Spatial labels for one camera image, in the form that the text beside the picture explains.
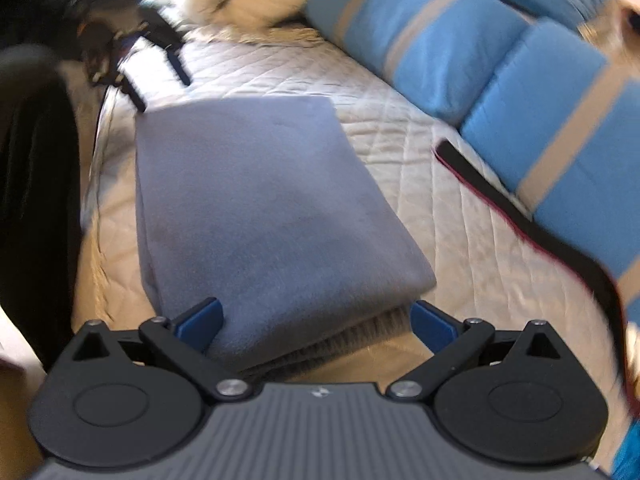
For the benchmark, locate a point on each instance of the grey-blue sweater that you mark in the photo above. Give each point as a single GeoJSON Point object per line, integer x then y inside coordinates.
{"type": "Point", "coordinates": [250, 210]}

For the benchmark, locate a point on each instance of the bright blue cloth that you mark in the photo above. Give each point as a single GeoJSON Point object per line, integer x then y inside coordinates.
{"type": "Point", "coordinates": [627, 455]}

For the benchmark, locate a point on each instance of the white quilted bedspread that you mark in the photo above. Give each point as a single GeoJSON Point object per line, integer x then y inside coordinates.
{"type": "Point", "coordinates": [425, 160]}

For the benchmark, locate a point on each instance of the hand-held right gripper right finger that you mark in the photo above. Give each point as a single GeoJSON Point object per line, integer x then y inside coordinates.
{"type": "Point", "coordinates": [432, 327]}

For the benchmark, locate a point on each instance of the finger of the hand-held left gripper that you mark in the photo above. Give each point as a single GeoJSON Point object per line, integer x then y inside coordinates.
{"type": "Point", "coordinates": [132, 92]}
{"type": "Point", "coordinates": [177, 65]}

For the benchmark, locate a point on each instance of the person's dark clothing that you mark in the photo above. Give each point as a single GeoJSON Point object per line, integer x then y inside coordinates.
{"type": "Point", "coordinates": [35, 210]}

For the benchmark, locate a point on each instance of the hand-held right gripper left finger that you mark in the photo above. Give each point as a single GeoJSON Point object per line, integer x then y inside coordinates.
{"type": "Point", "coordinates": [200, 325]}

